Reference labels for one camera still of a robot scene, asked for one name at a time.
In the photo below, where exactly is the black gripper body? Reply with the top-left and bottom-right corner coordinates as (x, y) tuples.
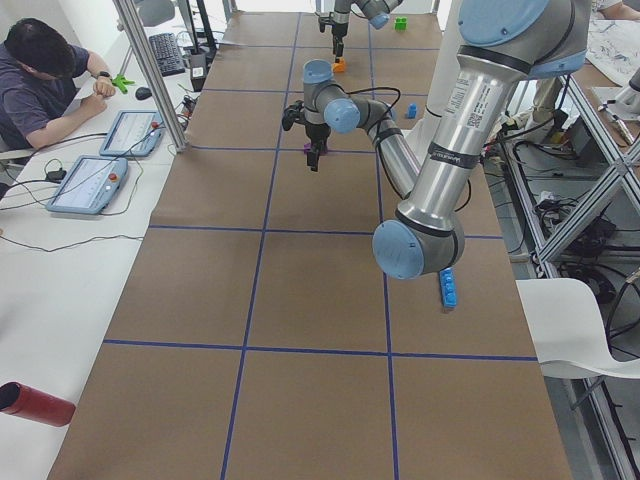
(332, 22), (348, 38)
(305, 123), (330, 145)

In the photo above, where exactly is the orange trapezoid block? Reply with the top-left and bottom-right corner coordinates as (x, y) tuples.
(332, 58), (346, 73)

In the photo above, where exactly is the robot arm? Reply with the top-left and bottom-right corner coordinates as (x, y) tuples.
(319, 0), (403, 60)
(300, 1), (591, 279)

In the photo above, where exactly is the green block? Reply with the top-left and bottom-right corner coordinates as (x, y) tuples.
(394, 17), (408, 31)

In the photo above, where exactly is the black keyboard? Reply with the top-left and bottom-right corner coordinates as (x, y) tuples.
(148, 33), (185, 76)

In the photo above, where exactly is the black computer mouse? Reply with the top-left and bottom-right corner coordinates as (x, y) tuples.
(135, 87), (152, 101)

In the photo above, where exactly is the far blue teach pendant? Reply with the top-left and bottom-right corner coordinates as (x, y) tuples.
(99, 110), (164, 158)

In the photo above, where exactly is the blue teach pendant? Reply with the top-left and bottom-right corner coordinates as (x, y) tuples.
(99, 110), (164, 158)
(46, 155), (128, 215)

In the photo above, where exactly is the long blue block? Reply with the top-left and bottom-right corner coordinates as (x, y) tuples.
(439, 267), (458, 309)

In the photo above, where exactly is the green plastic toy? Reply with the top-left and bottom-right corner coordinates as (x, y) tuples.
(111, 74), (135, 94)

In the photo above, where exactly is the near blue teach pendant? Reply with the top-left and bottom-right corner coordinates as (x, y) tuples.
(46, 155), (128, 215)

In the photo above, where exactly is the seated person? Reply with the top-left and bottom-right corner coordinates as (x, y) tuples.
(1, 18), (116, 150)

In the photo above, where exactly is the white chair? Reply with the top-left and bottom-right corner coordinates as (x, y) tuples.
(516, 278), (639, 380)

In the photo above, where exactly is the red cylinder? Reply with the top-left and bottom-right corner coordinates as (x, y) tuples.
(1, 382), (76, 427)

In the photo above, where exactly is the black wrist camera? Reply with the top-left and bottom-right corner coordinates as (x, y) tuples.
(281, 100), (305, 131)

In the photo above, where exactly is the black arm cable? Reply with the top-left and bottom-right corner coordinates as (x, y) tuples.
(344, 87), (403, 136)

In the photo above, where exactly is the aluminium frame post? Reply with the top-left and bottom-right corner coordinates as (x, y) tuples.
(113, 0), (187, 153)

